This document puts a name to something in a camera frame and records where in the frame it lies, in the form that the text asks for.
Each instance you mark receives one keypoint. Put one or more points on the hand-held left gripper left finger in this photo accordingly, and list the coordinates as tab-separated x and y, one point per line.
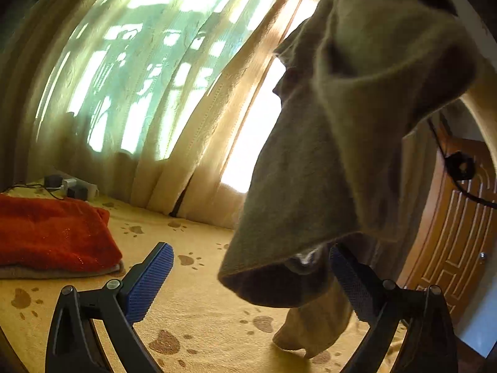
151	279

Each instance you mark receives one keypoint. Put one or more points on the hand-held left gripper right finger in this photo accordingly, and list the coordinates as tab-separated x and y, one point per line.
349	279

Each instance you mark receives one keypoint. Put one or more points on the grey knit sweater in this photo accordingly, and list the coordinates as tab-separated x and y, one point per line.
330	143

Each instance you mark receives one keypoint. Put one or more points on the yellow paw print blanket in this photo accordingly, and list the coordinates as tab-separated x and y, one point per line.
202	311

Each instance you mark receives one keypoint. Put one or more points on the brown folded garment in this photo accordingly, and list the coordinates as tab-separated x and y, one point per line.
58	273

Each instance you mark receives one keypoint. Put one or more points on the white power strip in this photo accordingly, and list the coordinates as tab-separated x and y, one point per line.
92	191

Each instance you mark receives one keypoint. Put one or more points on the red knit sweater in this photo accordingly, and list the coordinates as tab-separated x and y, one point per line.
50	233

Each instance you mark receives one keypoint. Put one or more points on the black charger cube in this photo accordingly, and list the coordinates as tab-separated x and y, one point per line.
53	182
77	193

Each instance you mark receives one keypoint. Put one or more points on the brown wooden door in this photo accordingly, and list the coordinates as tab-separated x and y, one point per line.
458	233

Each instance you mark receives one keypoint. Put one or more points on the white charger plug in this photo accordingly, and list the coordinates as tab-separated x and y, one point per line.
70	183

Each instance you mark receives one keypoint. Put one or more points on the beige patterned curtain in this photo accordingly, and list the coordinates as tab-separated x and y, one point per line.
116	85

